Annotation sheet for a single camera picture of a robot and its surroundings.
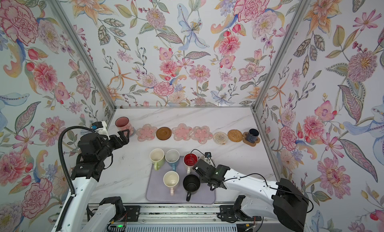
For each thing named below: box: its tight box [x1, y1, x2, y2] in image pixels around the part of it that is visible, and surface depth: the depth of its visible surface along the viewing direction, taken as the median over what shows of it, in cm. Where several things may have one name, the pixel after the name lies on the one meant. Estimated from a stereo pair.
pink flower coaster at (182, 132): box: [171, 123, 193, 141], surface depth 109 cm
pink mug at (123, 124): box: [115, 116, 136, 138], surface depth 100 cm
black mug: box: [183, 174, 201, 202], surface depth 78 cm
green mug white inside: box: [149, 148, 165, 171], surface depth 87 cm
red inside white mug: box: [183, 152, 199, 174], surface depth 88 cm
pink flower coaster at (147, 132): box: [135, 123, 158, 142], surface depth 109 cm
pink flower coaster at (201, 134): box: [191, 125, 213, 145], surface depth 107 cm
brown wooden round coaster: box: [156, 126, 172, 141], surface depth 107 cm
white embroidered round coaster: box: [213, 131, 228, 145], surface depth 106 cm
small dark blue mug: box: [247, 128, 260, 143], surface depth 98 cm
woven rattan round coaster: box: [227, 129, 243, 143], surface depth 106 cm
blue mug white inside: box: [165, 149, 180, 172], surface depth 86 cm
